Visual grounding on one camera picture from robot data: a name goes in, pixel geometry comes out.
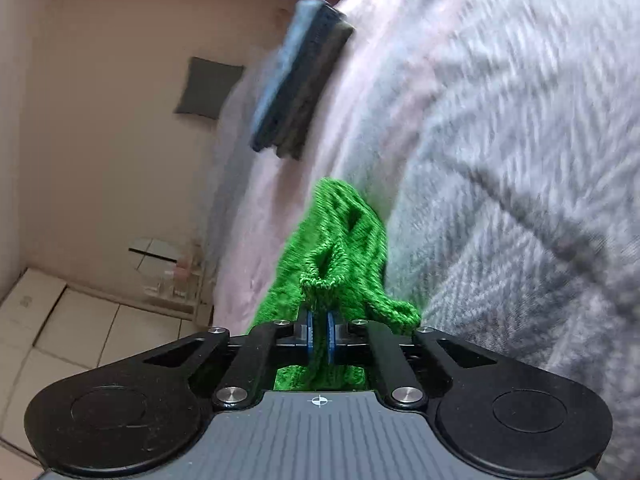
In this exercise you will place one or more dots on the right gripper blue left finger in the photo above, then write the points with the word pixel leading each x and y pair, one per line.
pixel 303 338

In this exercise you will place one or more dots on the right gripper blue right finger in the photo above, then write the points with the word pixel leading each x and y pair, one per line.
pixel 341 339

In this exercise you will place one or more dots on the green knitted sweater vest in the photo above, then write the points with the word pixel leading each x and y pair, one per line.
pixel 334 261

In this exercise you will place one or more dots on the folded grey dark clothes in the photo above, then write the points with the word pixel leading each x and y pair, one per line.
pixel 291 142

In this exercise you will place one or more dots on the white dressing table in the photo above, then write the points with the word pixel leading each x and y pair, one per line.
pixel 191 298

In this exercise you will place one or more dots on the pink cup on dresser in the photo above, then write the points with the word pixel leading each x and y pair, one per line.
pixel 181 272

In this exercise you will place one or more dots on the round vanity mirror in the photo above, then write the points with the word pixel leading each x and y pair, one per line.
pixel 153 257

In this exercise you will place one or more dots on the grey pillow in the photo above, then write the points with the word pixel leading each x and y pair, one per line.
pixel 208 85

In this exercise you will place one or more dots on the white sliding wardrobe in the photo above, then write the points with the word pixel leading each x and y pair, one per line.
pixel 50 331

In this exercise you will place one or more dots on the pink grey bed quilt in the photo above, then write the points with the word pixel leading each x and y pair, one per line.
pixel 498 140

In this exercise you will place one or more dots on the folded blue jeans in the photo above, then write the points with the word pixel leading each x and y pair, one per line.
pixel 301 44

